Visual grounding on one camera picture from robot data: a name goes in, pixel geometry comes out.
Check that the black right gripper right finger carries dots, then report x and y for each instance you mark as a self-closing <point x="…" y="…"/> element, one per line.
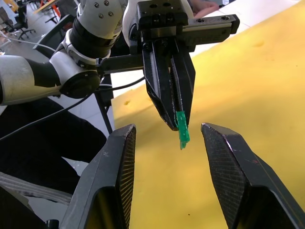
<point x="247" y="186"/>

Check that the grey ribbed panel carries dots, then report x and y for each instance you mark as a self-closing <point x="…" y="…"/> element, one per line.
<point x="35" y="188"/>

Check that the yellow foam mat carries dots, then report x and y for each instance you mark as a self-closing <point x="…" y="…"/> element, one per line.
<point x="238" y="100"/>

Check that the large black rounded object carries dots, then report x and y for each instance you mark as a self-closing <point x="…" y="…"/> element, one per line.
<point x="43" y="148"/>

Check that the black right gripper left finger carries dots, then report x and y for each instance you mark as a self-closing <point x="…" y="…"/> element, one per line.
<point x="102" y="186"/>

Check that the black swivel office chair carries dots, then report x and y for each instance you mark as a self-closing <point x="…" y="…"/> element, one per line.
<point x="22" y="21"/>

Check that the small green blade fuse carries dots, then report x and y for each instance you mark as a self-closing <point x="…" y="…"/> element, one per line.
<point x="183" y="133"/>

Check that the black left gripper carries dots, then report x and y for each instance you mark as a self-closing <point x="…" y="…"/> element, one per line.
<point x="164" y="23"/>

